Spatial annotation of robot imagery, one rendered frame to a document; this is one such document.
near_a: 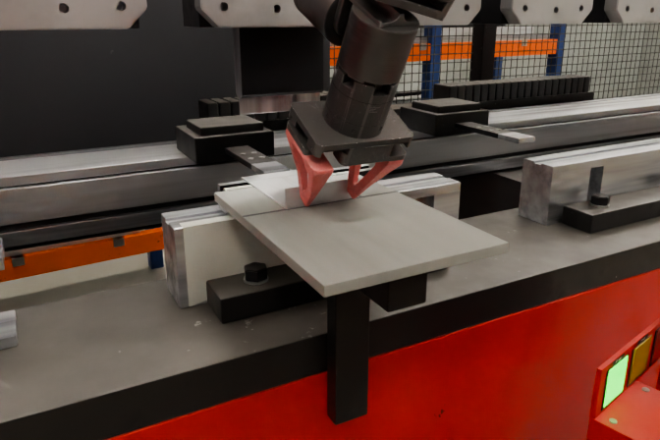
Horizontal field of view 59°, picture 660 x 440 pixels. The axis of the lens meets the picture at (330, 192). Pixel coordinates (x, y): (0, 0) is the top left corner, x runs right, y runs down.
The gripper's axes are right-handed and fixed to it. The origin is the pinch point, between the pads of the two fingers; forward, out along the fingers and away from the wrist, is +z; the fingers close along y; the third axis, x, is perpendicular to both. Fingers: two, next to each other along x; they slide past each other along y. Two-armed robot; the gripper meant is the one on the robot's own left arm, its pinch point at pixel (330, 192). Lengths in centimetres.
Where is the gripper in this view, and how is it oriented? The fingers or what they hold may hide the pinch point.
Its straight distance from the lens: 59.8
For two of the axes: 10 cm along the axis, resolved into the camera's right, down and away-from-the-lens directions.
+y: -8.8, 1.3, -4.6
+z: -2.3, 7.3, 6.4
